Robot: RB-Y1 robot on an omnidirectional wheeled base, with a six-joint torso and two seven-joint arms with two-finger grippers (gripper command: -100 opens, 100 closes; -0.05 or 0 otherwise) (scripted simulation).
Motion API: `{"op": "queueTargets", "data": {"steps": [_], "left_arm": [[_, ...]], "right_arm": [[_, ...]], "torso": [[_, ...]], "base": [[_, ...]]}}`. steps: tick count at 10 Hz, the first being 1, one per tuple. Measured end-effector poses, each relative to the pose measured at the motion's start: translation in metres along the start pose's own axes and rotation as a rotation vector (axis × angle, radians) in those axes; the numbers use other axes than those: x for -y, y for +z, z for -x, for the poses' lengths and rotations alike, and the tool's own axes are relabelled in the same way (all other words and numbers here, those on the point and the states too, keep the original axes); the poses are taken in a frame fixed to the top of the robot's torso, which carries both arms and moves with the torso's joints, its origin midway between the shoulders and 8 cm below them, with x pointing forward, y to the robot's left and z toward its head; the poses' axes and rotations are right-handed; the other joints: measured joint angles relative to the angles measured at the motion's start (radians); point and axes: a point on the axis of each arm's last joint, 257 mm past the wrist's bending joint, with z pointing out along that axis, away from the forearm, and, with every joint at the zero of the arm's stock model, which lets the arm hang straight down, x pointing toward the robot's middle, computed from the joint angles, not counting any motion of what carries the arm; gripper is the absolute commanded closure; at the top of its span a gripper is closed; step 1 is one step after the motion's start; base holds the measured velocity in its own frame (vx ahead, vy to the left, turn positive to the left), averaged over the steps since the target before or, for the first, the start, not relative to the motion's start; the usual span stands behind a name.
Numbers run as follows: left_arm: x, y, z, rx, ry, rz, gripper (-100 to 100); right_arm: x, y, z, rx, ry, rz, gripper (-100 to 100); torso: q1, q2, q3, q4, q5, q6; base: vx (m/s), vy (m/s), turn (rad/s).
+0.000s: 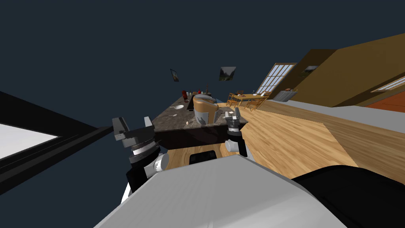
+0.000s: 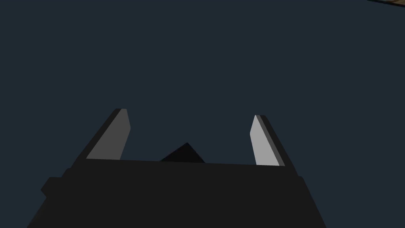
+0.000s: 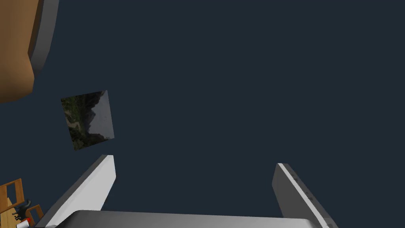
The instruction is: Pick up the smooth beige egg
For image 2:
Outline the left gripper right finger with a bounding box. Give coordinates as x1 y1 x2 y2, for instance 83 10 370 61
250 114 286 167

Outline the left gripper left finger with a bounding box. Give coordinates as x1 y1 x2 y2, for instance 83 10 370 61
77 108 131 160

